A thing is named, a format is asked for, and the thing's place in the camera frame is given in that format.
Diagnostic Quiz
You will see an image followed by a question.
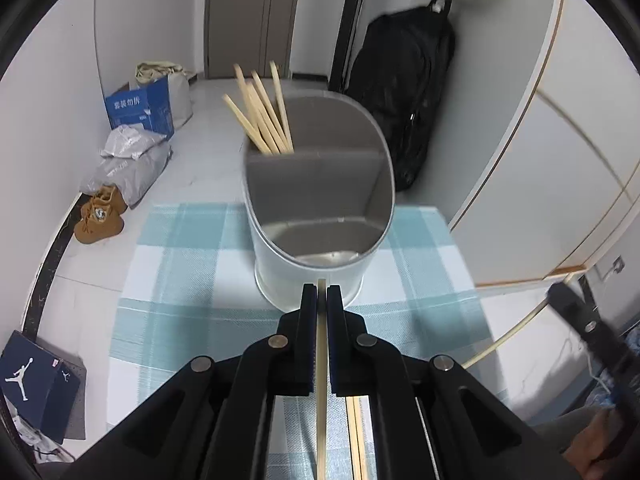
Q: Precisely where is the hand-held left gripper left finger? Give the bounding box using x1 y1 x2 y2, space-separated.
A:
59 284 319 480

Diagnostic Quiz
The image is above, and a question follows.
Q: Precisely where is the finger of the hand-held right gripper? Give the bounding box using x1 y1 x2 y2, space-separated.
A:
546 280 627 367

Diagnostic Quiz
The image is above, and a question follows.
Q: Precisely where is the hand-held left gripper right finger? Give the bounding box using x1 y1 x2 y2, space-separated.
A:
326 284 583 480

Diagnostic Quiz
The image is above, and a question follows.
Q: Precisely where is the white metal utensil holder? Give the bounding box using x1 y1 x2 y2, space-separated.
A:
241 92 397 311

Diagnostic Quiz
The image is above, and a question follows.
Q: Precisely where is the blue patterned cloth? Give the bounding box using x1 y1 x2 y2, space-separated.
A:
587 367 633 413

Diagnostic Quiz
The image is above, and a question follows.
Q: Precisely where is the person's leg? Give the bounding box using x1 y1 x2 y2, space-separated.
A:
530 405 631 478

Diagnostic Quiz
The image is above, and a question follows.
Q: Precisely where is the teal checked table mat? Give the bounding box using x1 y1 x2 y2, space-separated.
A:
107 202 511 480

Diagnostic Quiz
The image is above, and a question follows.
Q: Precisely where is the white cabinet gold trim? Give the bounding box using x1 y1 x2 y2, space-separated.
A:
447 0 640 288

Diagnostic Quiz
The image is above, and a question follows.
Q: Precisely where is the brown suede shoe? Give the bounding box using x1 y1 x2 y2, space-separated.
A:
74 205 125 246
80 185 128 216

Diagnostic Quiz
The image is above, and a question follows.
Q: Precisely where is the large grey parcel bag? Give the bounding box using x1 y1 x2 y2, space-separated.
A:
80 142 173 210

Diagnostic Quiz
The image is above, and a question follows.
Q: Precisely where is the black backpack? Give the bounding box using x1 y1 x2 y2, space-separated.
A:
345 0 457 193

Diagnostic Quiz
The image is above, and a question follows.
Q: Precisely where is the small grey parcel bag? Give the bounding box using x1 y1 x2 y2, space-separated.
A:
100 124 168 162

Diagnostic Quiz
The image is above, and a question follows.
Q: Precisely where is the beige canvas tote bag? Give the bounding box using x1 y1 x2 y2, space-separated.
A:
135 61 194 128

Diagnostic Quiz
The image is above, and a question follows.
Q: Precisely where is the navy shoe box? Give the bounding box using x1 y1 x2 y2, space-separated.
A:
0 330 82 445

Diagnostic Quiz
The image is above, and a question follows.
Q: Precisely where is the blue cardboard box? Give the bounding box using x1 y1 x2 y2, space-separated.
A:
104 77 176 141

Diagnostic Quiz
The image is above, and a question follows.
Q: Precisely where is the grey-brown door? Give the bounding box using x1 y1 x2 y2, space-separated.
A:
204 0 306 81

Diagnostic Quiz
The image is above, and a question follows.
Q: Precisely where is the black metal door frame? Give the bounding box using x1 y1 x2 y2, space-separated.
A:
327 0 373 93

